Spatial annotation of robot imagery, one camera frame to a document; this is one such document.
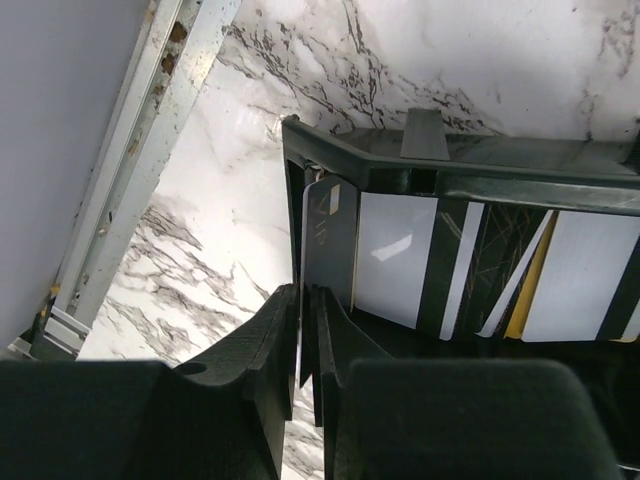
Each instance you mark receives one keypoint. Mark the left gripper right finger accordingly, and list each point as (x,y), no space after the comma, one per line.
(395,404)

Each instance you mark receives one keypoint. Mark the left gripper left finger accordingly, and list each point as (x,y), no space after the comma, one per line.
(220,415)

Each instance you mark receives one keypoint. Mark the dark grey VIP card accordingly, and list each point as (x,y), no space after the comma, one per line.
(329,234)

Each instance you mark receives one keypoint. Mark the black card box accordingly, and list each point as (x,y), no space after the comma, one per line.
(523,184)

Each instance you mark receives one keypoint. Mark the white card black stripe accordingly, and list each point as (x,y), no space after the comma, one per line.
(413,258)

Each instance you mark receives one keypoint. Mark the white card in box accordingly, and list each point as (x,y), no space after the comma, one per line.
(584,264)

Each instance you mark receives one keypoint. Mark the side aluminium rail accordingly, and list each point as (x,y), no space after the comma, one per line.
(172,56)

